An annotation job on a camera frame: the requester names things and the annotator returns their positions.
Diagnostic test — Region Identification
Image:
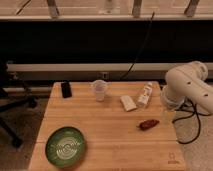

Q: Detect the green ceramic bowl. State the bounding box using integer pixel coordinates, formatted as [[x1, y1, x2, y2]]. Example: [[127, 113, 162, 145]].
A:
[[45, 127, 86, 168]]

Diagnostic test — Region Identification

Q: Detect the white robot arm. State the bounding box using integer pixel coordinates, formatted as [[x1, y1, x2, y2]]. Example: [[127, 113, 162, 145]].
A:
[[161, 61, 213, 114]]

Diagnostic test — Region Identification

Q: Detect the clear plastic cup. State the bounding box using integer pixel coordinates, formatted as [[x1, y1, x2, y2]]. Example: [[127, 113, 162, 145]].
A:
[[91, 80, 108, 101]]

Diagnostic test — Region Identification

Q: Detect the white rectangular block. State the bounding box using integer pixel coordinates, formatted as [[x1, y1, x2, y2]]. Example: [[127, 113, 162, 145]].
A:
[[120, 95, 137, 112]]

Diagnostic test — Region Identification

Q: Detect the white plastic bottle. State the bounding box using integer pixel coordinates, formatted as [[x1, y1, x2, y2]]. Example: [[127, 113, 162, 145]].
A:
[[137, 82, 152, 107]]

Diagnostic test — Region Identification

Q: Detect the black phone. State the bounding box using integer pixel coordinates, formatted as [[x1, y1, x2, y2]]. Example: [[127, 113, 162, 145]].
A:
[[61, 82, 72, 98]]

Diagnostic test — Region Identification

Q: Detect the black office chair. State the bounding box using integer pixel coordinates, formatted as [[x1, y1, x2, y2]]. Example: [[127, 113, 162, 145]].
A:
[[0, 60, 37, 148]]

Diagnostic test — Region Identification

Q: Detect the black hanging cable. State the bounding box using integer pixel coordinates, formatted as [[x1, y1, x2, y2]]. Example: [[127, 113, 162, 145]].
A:
[[119, 11, 156, 81]]

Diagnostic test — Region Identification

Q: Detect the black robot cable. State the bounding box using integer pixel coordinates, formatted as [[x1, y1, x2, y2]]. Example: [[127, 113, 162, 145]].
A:
[[172, 98, 212, 146]]

